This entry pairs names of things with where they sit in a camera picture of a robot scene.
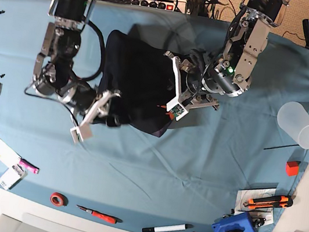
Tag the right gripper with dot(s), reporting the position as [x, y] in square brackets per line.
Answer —
[91, 105]

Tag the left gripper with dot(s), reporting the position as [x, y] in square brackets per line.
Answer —
[188, 92]

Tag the black t-shirt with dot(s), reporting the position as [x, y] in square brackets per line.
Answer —
[144, 76]

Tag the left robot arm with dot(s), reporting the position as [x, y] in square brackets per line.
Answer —
[228, 71]

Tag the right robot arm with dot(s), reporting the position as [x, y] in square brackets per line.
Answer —
[53, 75]

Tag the pink package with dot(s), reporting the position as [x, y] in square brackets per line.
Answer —
[25, 164]

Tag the light blue table cloth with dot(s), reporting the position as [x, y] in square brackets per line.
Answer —
[189, 175]

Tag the black power strip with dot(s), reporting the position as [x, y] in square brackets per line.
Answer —
[168, 6]

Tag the red tape roll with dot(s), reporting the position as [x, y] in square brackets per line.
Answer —
[58, 199]

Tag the white paper card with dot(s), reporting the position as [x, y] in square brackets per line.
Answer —
[7, 155]

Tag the white small box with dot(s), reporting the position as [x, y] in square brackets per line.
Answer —
[11, 177]

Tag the frosted plastic cup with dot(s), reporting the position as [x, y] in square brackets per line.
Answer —
[294, 120]

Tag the paper sheet under knife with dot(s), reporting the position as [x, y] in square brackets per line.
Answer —
[263, 214]

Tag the red screwdriver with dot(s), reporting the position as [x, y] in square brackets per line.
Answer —
[107, 218]

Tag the red cube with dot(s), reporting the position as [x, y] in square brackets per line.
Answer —
[292, 168]

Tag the black white marker pen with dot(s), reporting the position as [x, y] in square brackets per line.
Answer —
[171, 228]

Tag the orange black utility knife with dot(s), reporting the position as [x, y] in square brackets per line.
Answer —
[277, 201]

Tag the blue plastic box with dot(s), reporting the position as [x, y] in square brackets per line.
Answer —
[236, 223]

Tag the short black cable tie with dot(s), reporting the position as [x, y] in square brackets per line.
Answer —
[282, 146]

